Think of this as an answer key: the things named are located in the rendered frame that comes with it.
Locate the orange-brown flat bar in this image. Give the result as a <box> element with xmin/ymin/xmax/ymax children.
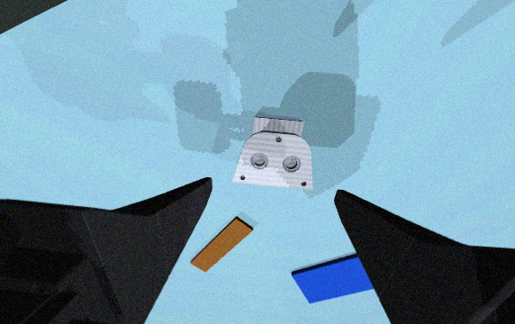
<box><xmin>190</xmin><ymin>216</ymin><xmax>253</xmax><ymax>273</ymax></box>

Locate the blue flat plate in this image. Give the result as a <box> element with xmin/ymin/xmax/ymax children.
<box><xmin>292</xmin><ymin>254</ymin><xmax>374</xmax><ymax>303</ymax></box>

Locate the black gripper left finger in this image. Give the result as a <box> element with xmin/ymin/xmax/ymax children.
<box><xmin>0</xmin><ymin>177</ymin><xmax>212</xmax><ymax>324</ymax></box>

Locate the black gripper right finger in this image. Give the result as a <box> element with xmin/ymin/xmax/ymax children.
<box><xmin>334</xmin><ymin>189</ymin><xmax>515</xmax><ymax>324</ymax></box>

